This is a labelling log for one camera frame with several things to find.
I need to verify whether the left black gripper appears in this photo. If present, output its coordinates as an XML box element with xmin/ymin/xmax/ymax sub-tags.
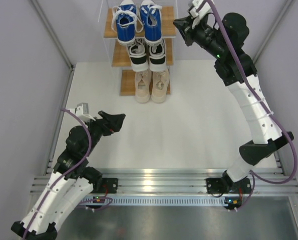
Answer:
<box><xmin>82</xmin><ymin>110</ymin><xmax>125</xmax><ymax>157</ymax></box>

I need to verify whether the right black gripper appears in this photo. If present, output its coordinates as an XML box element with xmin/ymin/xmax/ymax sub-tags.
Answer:
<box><xmin>171</xmin><ymin>15</ymin><xmax>224</xmax><ymax>61</ymax></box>

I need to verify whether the blue canvas sneaker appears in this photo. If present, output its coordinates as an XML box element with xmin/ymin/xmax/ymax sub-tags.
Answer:
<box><xmin>111</xmin><ymin>0</ymin><xmax>144</xmax><ymax>46</ymax></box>
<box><xmin>139</xmin><ymin>0</ymin><xmax>162</xmax><ymax>46</ymax></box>

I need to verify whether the black white sneaker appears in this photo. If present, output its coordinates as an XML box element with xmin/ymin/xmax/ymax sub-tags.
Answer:
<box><xmin>148</xmin><ymin>40</ymin><xmax>167</xmax><ymax>72</ymax></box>
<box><xmin>127</xmin><ymin>38</ymin><xmax>149</xmax><ymax>72</ymax></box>

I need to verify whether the beige platform sneaker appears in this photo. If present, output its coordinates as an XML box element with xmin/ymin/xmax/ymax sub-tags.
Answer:
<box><xmin>151</xmin><ymin>69</ymin><xmax>170</xmax><ymax>103</ymax></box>
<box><xmin>134</xmin><ymin>69</ymin><xmax>152</xmax><ymax>104</ymax></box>

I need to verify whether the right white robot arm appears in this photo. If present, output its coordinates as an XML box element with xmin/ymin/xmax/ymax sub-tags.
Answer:
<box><xmin>173</xmin><ymin>12</ymin><xmax>294</xmax><ymax>193</ymax></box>

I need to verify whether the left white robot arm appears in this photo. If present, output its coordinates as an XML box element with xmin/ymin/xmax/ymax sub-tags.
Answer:
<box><xmin>11</xmin><ymin>109</ymin><xmax>126</xmax><ymax>240</ymax></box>

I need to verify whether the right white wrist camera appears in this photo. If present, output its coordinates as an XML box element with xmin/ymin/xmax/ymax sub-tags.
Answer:
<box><xmin>188</xmin><ymin>0</ymin><xmax>211</xmax><ymax>29</ymax></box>

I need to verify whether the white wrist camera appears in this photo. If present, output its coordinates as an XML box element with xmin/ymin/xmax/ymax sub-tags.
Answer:
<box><xmin>69</xmin><ymin>102</ymin><xmax>95</xmax><ymax>122</ymax></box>
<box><xmin>188</xmin><ymin>0</ymin><xmax>211</xmax><ymax>29</ymax></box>

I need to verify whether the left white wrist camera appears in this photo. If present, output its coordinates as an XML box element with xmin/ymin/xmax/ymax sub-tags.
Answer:
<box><xmin>69</xmin><ymin>102</ymin><xmax>95</xmax><ymax>122</ymax></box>

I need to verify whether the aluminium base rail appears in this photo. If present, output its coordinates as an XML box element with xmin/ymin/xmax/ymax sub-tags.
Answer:
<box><xmin>30</xmin><ymin>167</ymin><xmax>298</xmax><ymax>198</ymax></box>

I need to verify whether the white wire wooden shoe shelf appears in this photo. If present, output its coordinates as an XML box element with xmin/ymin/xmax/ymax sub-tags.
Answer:
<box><xmin>97</xmin><ymin>0</ymin><xmax>179</xmax><ymax>96</ymax></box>

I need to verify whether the slotted grey cable duct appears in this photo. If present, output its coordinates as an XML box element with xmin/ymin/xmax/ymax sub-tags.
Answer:
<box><xmin>78</xmin><ymin>194</ymin><xmax>249</xmax><ymax>206</ymax></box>

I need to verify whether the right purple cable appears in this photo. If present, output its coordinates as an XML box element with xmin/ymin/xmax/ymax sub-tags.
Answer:
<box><xmin>201</xmin><ymin>0</ymin><xmax>298</xmax><ymax>185</ymax></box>

